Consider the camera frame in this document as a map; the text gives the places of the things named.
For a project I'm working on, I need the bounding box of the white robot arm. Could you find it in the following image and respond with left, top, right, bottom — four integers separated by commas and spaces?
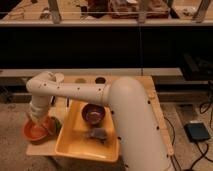
26, 71, 174, 171

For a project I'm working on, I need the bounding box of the red bowl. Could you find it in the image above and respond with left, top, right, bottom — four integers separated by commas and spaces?
22, 117, 55, 142

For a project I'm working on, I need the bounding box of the grey crumpled cloth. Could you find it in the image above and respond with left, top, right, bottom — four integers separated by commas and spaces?
84, 128, 108, 142

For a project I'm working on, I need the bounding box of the green plate under bowl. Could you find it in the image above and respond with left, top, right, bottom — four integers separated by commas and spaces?
51, 116, 62, 135

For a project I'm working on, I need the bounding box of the wooden play table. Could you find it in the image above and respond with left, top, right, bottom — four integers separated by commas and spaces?
26, 76, 174, 156

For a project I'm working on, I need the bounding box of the black floor cable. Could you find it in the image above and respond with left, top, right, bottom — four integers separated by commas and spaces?
163, 79, 213, 171

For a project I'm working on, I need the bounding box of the yellow plastic tray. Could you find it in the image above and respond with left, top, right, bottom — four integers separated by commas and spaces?
55, 101, 120, 162

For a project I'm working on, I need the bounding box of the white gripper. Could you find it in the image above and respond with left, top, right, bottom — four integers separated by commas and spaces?
28, 102, 50, 124

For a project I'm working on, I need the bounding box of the black box on floor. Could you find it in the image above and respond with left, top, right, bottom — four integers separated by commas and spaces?
184, 123, 211, 142

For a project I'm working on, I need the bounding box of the dark purple bowl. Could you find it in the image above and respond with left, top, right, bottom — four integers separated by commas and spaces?
82, 104, 105, 125

